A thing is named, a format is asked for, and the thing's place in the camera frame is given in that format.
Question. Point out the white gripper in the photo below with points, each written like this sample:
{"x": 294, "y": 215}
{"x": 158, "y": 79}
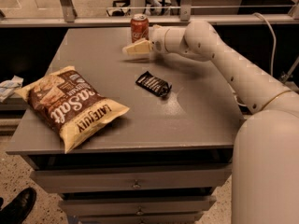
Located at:
{"x": 159, "y": 38}

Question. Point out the red coke can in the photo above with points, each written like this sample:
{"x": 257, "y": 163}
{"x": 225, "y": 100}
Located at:
{"x": 139, "y": 27}

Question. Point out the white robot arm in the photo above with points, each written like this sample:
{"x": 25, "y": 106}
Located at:
{"x": 265, "y": 174}

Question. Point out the grey metal railing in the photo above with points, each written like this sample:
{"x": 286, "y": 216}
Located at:
{"x": 88, "y": 13}

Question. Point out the black snack wrapper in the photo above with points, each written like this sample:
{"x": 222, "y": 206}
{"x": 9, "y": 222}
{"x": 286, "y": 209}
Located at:
{"x": 153, "y": 84}

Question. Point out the brown yellow chip bag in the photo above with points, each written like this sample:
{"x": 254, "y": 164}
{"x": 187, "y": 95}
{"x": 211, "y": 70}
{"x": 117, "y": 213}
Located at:
{"x": 70, "y": 105}

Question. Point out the grey drawer cabinet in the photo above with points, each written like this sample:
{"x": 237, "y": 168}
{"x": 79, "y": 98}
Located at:
{"x": 194, "y": 124}

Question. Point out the top grey drawer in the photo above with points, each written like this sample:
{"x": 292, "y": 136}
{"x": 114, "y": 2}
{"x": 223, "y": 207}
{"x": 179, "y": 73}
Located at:
{"x": 132, "y": 178}

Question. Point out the grey drawer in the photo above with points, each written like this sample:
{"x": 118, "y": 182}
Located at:
{"x": 178, "y": 218}
{"x": 132, "y": 178}
{"x": 137, "y": 206}

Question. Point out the white crumpled cloth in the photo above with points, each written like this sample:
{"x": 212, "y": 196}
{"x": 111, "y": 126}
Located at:
{"x": 8, "y": 87}

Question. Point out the middle grey drawer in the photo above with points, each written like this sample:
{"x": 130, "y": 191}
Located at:
{"x": 137, "y": 206}

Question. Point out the bottom grey drawer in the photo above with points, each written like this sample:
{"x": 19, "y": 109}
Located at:
{"x": 178, "y": 218}

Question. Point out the black leather shoe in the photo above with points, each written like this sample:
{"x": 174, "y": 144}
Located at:
{"x": 19, "y": 209}

